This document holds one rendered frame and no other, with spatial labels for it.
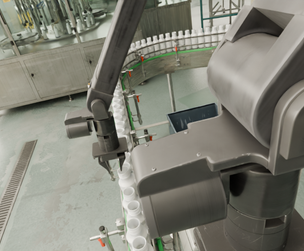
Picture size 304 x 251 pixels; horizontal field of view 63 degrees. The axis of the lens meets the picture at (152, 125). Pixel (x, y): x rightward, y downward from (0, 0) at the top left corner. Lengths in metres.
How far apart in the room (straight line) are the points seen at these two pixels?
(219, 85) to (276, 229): 0.13
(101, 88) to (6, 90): 3.99
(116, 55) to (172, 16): 5.57
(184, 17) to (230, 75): 6.07
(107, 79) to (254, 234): 0.47
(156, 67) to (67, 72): 2.12
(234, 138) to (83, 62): 4.04
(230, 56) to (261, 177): 0.08
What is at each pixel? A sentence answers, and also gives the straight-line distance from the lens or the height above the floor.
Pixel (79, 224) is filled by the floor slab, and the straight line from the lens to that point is 2.35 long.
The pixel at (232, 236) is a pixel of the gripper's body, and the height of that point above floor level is 1.51.
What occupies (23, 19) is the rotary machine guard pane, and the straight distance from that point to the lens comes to 4.19.
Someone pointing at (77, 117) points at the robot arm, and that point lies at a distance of 0.67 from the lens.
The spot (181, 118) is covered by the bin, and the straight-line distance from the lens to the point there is 1.56.
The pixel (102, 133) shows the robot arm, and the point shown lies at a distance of 0.68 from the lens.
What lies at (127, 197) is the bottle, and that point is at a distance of 0.78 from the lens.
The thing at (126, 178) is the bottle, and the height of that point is 1.18.
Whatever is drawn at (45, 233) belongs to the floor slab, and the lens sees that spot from 2.44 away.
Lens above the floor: 1.72
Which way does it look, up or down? 33 degrees down
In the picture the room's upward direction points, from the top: 11 degrees counter-clockwise
